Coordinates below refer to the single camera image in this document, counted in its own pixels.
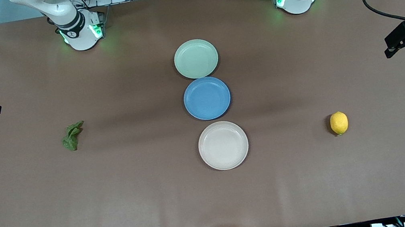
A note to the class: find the green lettuce leaf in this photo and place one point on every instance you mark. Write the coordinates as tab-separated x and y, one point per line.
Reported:
71	137

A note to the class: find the yellow lemon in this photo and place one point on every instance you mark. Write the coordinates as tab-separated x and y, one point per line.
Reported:
339	123

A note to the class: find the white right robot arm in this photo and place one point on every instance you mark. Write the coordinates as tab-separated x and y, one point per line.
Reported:
70	20

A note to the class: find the blue plate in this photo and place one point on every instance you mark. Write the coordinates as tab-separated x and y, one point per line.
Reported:
207	98

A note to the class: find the light green plate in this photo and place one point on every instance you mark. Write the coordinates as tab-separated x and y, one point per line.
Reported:
196	58

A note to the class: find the beige plate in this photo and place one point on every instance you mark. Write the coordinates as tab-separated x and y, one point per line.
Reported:
223	145

